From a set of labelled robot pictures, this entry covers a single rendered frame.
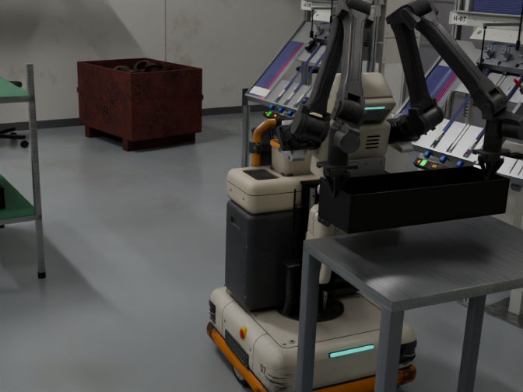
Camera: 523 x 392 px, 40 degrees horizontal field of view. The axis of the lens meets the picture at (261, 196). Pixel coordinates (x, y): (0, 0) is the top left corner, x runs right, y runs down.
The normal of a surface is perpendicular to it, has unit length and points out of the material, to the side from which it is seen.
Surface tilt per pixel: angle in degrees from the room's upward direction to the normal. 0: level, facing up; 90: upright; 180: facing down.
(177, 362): 0
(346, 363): 90
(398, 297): 0
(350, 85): 46
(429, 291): 0
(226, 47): 90
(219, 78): 90
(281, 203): 90
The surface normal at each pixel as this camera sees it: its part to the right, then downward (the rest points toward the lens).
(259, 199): 0.42, 0.28
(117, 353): 0.04, -0.95
